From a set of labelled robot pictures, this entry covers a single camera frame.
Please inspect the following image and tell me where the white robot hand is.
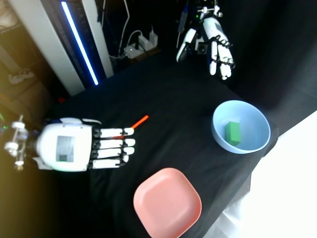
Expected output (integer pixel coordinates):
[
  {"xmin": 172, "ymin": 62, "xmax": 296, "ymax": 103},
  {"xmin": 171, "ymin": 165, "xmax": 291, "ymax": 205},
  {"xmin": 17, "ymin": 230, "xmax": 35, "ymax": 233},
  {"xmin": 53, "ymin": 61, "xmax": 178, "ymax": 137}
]
[
  {"xmin": 176, "ymin": 16, "xmax": 235, "ymax": 81},
  {"xmin": 32, "ymin": 117, "xmax": 136, "ymax": 173}
]

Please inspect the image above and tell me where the orange toy with stick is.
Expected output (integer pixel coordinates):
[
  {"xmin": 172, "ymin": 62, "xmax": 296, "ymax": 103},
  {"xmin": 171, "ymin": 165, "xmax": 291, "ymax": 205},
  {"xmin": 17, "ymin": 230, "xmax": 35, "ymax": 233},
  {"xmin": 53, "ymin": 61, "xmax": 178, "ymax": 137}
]
[{"xmin": 111, "ymin": 115, "xmax": 150, "ymax": 140}]

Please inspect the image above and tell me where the green block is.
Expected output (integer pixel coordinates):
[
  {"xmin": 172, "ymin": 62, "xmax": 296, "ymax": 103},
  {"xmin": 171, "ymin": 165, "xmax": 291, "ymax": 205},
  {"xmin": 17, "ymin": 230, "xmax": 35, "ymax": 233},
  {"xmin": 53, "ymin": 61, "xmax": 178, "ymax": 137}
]
[{"xmin": 224, "ymin": 121, "xmax": 241, "ymax": 146}]

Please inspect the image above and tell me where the light blue bowl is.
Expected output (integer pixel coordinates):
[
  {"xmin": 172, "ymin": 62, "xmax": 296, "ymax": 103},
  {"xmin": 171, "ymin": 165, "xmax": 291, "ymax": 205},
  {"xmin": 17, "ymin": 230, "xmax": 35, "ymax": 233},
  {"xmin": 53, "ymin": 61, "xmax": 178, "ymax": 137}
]
[{"xmin": 211, "ymin": 100, "xmax": 271, "ymax": 154}]

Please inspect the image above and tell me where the pink square plate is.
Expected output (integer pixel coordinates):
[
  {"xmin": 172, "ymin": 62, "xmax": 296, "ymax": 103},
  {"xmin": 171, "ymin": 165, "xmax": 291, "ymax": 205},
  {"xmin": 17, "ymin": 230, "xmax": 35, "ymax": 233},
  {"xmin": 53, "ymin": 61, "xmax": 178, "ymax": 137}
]
[{"xmin": 133, "ymin": 168, "xmax": 203, "ymax": 238}]

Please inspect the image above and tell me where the white charger plug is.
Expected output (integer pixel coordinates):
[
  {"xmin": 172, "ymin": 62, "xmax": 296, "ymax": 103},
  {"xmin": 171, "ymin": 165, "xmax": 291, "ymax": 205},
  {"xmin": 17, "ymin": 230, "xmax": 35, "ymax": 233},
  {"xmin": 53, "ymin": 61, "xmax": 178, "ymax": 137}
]
[{"xmin": 148, "ymin": 25, "xmax": 159, "ymax": 45}]

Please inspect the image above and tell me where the white power strip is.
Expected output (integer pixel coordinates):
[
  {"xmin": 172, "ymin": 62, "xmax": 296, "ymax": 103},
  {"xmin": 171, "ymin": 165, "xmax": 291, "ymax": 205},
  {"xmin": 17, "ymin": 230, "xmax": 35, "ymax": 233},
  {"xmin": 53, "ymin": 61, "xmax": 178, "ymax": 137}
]
[{"xmin": 123, "ymin": 34, "xmax": 159, "ymax": 60}]

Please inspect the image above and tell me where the white game controller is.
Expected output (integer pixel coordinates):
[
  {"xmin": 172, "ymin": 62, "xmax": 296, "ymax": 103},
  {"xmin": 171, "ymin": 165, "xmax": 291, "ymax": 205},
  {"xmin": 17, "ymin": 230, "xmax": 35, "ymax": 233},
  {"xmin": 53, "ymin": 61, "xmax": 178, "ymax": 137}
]
[{"xmin": 8, "ymin": 70, "xmax": 35, "ymax": 85}]

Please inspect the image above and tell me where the black table cloth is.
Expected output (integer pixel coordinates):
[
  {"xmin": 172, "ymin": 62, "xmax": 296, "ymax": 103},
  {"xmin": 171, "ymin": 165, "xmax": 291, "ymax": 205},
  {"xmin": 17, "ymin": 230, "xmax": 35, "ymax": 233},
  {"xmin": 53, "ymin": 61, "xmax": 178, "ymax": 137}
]
[{"xmin": 48, "ymin": 49, "xmax": 280, "ymax": 238}]

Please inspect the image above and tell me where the white robot column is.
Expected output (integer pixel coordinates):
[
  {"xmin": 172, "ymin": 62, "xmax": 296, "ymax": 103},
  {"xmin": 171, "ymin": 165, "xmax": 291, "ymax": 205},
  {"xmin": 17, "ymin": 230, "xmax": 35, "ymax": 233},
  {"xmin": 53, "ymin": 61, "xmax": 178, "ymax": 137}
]
[{"xmin": 8, "ymin": 0, "xmax": 114, "ymax": 97}]

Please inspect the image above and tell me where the blue light strip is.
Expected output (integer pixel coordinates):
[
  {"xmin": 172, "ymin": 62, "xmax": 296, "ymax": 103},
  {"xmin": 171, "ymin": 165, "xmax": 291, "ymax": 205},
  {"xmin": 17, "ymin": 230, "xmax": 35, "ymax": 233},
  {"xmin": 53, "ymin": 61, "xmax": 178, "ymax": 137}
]
[{"xmin": 60, "ymin": 1, "xmax": 100, "ymax": 86}]

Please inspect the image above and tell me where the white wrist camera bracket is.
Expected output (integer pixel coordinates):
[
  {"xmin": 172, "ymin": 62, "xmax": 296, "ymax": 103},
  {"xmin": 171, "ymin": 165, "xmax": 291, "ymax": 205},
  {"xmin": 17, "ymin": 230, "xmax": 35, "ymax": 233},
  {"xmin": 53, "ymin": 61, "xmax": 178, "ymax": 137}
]
[{"xmin": 195, "ymin": 37, "xmax": 209, "ymax": 55}]

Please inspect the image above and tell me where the white hanging cable connector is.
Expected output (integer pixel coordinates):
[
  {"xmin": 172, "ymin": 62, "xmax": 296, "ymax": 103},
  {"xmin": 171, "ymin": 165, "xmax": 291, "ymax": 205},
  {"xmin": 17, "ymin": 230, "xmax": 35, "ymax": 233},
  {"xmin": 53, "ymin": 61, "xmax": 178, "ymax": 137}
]
[{"xmin": 176, "ymin": 4, "xmax": 190, "ymax": 48}]

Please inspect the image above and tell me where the white power cable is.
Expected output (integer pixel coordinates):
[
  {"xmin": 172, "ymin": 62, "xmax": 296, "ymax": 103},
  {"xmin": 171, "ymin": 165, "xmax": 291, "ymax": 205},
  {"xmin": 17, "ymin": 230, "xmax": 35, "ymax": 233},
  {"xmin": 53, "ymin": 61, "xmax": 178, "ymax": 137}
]
[{"xmin": 108, "ymin": 0, "xmax": 144, "ymax": 60}]

